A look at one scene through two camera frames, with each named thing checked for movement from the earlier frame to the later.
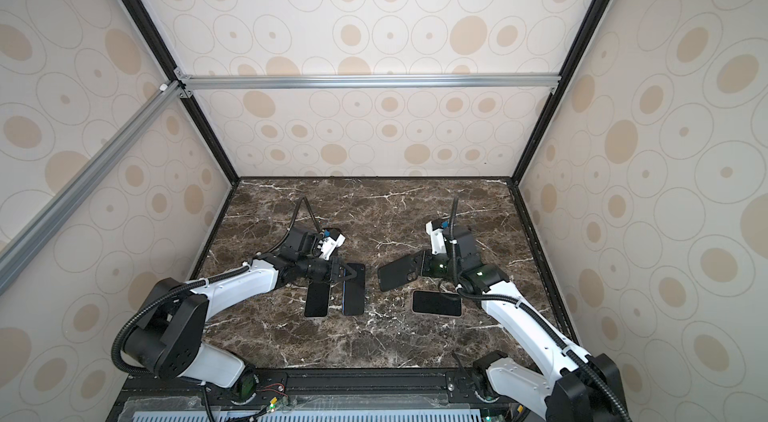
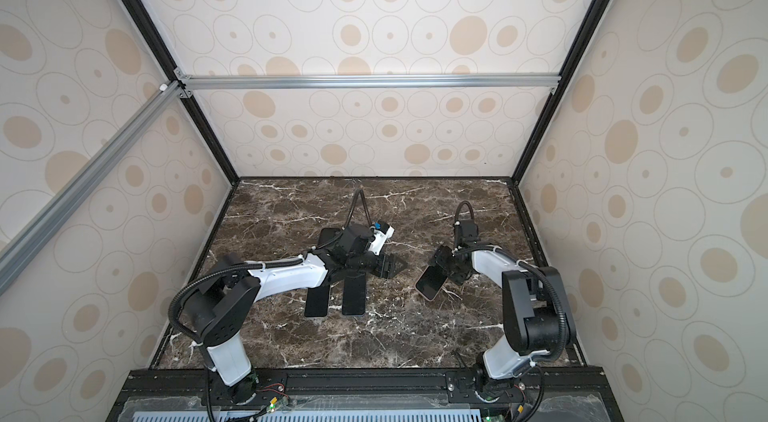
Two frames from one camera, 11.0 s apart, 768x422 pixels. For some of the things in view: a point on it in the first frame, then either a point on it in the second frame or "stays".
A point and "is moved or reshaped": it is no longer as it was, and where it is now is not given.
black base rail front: (315, 395) stays
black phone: (437, 303) is moved or reshaped
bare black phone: (353, 292) stays
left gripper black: (334, 265) to (389, 266)
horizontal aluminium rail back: (368, 82) stays
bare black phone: (317, 299) stays
